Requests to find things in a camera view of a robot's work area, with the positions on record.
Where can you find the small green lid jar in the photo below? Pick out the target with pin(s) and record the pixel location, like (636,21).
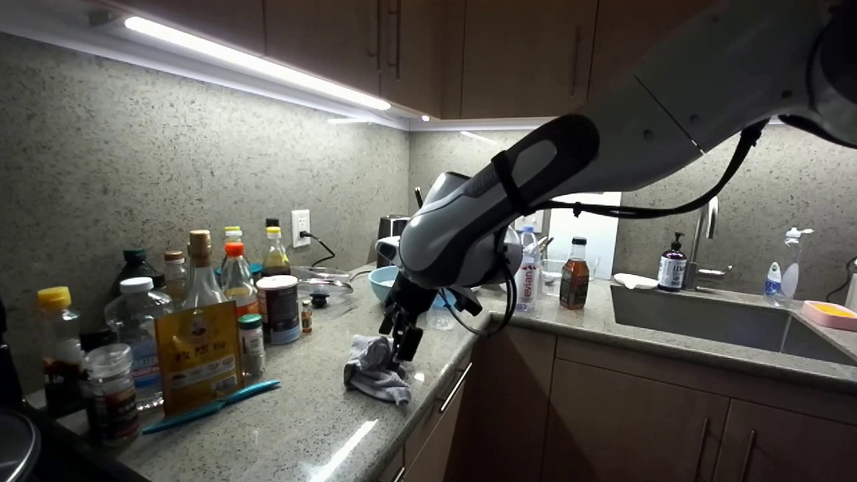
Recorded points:
(253,346)

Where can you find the blue toothbrush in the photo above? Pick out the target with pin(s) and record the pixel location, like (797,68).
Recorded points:
(211,407)

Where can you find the lower wooden cabinets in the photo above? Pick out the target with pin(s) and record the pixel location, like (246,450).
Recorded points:
(538,407)

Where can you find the yellow cap sauce bottle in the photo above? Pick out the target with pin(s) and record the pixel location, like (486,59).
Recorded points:
(60,349)

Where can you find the pink yellow sponge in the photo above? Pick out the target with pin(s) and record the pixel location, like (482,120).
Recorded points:
(829,314)

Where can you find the white wall outlet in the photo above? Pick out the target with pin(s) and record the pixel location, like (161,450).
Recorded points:
(300,227)

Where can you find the metal sink faucet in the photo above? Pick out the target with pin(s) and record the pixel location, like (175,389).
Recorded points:
(704,234)

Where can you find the white cloth by sink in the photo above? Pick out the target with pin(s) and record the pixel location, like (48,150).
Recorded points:
(636,282)

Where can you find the black pot edge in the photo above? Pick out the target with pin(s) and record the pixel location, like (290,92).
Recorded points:
(20,438)

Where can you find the under cabinet light strip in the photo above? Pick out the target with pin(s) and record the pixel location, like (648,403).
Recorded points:
(250,61)

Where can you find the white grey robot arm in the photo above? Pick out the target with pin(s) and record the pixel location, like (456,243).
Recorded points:
(719,75)

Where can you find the brown cap bottle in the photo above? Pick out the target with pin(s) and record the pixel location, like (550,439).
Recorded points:
(175,277)

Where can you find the dark green cap bottle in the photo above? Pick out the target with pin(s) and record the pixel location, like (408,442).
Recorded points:
(135,262)

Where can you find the wooden cabinets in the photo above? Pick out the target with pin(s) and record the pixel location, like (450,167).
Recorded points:
(447,57)
(538,407)

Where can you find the upper wooden cabinets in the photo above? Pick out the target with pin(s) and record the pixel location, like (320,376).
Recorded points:
(447,57)

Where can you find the steel sink basin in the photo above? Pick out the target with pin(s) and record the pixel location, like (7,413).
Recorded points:
(723,321)

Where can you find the grey white towel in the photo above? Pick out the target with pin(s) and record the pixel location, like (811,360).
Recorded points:
(369,373)

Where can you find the red cap sauce bottle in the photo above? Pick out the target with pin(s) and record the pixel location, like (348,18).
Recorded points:
(237,278)

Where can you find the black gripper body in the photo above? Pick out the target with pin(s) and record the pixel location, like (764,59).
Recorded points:
(408,300)

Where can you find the clear plastic bottle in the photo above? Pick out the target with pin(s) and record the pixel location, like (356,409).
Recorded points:
(533,243)

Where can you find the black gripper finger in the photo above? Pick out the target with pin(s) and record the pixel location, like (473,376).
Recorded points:
(388,344)
(408,344)

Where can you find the dark soap pump bottle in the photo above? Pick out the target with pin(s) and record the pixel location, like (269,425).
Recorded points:
(672,266)

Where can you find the dark glass spice jar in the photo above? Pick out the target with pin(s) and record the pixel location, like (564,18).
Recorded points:
(111,393)

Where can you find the gold cap clear bottle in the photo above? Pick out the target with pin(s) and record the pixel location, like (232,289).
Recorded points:
(201,278)

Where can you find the yellow seasoning packet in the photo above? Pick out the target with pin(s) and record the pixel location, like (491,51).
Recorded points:
(197,356)

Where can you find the dark jar white lid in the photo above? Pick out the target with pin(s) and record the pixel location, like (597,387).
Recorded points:
(281,309)

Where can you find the brown sauce bottle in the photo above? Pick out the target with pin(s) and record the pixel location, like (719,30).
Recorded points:
(574,277)

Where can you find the clear white cap bottle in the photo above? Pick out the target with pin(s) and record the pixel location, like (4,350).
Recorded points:
(132,314)

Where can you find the light blue bowl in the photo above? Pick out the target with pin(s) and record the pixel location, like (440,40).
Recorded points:
(380,282)

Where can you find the glass pot lid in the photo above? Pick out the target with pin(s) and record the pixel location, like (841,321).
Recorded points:
(324,289)

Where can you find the black coffee appliance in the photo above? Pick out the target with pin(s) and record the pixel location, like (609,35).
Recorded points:
(387,242)

